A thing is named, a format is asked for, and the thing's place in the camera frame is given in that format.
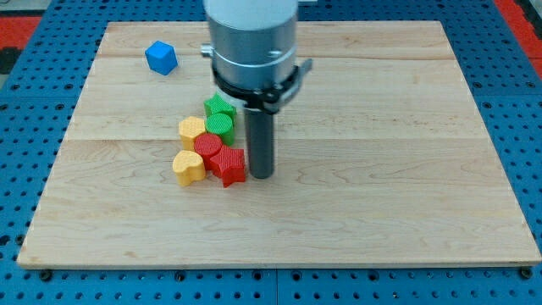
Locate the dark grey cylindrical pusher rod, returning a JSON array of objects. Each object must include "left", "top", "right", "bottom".
[{"left": 244, "top": 110, "right": 274, "bottom": 179}]

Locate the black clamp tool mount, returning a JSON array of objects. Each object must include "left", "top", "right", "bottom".
[{"left": 211, "top": 58, "right": 313, "bottom": 114}]

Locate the yellow heart block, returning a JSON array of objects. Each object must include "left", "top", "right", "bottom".
[{"left": 172, "top": 150, "right": 207, "bottom": 186}]

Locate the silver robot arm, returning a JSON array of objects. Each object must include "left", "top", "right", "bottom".
[{"left": 201, "top": 0, "right": 312, "bottom": 179}]

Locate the green cylinder block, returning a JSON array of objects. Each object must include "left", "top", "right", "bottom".
[{"left": 205, "top": 114, "right": 235, "bottom": 146}]

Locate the green star block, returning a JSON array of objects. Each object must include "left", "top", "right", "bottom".
[{"left": 203, "top": 93, "right": 237, "bottom": 125}]

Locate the red star block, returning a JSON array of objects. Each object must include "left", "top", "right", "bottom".
[{"left": 210, "top": 146, "right": 246, "bottom": 188}]

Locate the red cylinder block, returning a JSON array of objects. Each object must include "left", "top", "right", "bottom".
[{"left": 194, "top": 133, "right": 223, "bottom": 170}]

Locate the yellow hexagon block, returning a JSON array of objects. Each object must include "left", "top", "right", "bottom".
[{"left": 179, "top": 116, "right": 207, "bottom": 151}]

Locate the blue cube block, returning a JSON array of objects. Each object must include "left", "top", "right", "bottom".
[{"left": 145, "top": 41, "right": 178, "bottom": 75}]

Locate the light wooden board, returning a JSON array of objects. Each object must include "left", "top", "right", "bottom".
[{"left": 18, "top": 21, "right": 541, "bottom": 269}]

